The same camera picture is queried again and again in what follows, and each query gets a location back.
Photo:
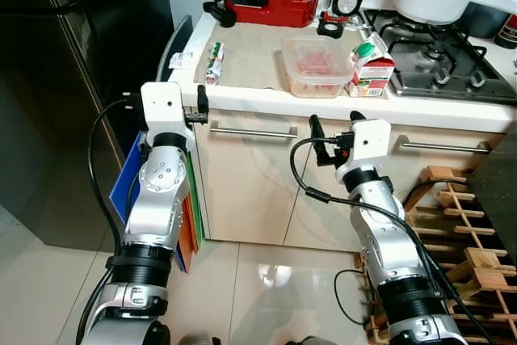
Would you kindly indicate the red white juice carton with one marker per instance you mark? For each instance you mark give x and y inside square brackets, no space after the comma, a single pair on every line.
[373,74]

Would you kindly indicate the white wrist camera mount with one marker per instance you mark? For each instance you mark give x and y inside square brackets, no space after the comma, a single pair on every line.
[161,107]
[370,147]

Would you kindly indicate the grey left robot foot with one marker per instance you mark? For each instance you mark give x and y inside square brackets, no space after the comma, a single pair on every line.
[198,339]

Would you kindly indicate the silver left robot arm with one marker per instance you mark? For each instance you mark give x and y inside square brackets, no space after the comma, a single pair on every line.
[157,199]

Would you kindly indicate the grey robot foot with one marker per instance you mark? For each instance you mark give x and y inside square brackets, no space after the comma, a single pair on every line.
[198,339]
[309,341]

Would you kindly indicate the grey right robot foot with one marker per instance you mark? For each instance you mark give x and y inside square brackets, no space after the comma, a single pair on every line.
[309,341]

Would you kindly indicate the white paper tag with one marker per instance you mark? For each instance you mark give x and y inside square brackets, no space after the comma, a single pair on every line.
[182,61]

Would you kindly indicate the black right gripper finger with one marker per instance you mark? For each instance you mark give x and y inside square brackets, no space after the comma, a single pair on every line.
[316,128]
[358,115]

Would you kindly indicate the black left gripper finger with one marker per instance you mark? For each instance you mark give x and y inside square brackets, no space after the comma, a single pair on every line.
[203,101]

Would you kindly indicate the tall dark steel refrigerator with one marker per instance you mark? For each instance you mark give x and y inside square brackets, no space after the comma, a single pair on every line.
[56,103]

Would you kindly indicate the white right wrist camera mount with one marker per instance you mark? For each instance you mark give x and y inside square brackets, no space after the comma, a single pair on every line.
[370,147]

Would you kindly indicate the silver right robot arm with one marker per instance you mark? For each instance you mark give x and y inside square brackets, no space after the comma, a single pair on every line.
[388,240]

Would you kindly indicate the steel gas stove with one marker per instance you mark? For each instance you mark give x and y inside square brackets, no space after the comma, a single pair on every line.
[444,66]

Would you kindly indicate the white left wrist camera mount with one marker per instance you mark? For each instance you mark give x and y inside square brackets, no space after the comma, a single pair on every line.
[161,107]

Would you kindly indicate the clear plastic food container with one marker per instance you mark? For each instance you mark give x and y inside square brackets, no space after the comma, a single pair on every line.
[315,66]

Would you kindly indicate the cream kitchen base cabinet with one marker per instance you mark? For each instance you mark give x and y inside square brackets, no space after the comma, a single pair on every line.
[250,191]

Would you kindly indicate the wooden slat rack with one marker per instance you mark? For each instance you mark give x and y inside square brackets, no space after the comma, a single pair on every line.
[477,276]

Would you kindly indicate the dark bottle red label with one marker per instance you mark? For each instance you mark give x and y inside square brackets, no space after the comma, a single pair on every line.
[507,34]

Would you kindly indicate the black portafilter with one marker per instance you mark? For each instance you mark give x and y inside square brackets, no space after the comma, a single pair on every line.
[220,14]

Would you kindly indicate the green cutting board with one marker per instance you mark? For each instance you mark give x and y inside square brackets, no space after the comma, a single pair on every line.
[195,199]

